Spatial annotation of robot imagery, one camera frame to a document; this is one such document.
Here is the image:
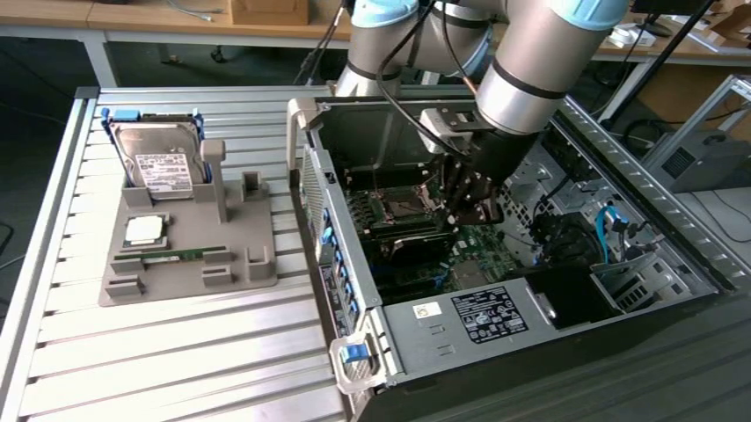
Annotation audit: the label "hard disk blue carrier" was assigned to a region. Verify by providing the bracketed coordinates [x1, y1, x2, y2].
[100, 107, 212, 201]

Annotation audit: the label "blue wire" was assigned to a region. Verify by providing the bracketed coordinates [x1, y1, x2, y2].
[594, 205, 634, 266]

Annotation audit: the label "green motherboard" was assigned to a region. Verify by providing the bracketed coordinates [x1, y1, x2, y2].
[343, 166, 527, 305]

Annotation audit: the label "aluminium profile frame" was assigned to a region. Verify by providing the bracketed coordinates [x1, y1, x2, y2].
[683, 73, 751, 149]

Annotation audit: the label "grey computer tower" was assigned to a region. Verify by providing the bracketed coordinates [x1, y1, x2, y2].
[640, 128, 751, 195]

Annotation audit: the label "black slanted pole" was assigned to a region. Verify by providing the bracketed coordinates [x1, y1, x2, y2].
[596, 0, 720, 131]

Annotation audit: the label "wooden desk grey legs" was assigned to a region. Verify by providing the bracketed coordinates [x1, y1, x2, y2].
[0, 0, 354, 89]

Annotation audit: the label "white small box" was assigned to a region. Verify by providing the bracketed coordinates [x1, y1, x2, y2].
[610, 25, 659, 50]

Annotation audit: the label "grey metal disk bay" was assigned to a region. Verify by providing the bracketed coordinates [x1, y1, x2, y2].
[588, 251, 695, 315]

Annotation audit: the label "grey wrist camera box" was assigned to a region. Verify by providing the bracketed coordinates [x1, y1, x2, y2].
[419, 108, 495, 154]

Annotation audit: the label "metal socket cover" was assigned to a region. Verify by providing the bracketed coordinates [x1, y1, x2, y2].
[418, 179, 448, 208]

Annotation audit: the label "open PC case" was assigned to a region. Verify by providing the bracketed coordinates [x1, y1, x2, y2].
[285, 85, 751, 422]

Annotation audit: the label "blue case latch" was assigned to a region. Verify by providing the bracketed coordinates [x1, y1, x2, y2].
[339, 344, 370, 365]

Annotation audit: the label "black monitor with stand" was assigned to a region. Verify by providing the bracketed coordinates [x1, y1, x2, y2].
[630, 0, 716, 40]

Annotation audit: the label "CPU socket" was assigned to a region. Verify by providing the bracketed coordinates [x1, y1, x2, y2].
[375, 186, 436, 222]

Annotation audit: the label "grey parts rack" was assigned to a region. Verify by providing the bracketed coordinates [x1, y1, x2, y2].
[96, 139, 280, 308]

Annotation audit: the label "black wire bundle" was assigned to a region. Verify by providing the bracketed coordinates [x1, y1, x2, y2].
[530, 212, 607, 268]

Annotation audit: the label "open brown cardboard box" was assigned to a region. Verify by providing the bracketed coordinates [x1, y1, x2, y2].
[707, 3, 751, 50]

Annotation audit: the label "black RAM slot bank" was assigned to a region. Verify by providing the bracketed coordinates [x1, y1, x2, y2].
[364, 217, 454, 238]

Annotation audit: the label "CPU chip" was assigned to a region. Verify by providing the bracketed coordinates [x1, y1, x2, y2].
[121, 214, 172, 248]

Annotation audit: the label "grey power supply unit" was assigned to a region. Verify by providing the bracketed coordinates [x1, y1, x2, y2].
[379, 277, 564, 377]

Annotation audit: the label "grey metal drive cage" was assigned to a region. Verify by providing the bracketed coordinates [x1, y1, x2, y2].
[498, 144, 591, 229]

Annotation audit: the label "black expansion slot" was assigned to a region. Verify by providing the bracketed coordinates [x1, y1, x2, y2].
[374, 276, 440, 301]

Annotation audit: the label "closed cardboard box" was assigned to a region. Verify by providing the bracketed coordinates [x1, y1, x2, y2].
[228, 0, 311, 26]

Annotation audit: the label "green RAM stick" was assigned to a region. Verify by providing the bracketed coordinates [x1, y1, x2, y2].
[112, 245, 229, 266]

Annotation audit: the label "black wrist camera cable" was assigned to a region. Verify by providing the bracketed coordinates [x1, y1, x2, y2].
[376, 0, 471, 155]

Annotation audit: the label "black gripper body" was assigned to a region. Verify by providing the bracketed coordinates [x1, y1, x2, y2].
[466, 129, 542, 189]

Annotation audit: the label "cluttered wooden desk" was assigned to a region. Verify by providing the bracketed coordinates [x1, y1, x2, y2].
[586, 0, 751, 129]

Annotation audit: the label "thin grey cable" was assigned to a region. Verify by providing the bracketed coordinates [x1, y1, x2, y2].
[165, 0, 217, 22]

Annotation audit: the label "black hanging cable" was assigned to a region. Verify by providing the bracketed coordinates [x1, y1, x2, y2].
[295, 0, 348, 87]

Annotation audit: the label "grey chipset heatsink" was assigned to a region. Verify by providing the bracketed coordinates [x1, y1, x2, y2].
[447, 260, 490, 287]

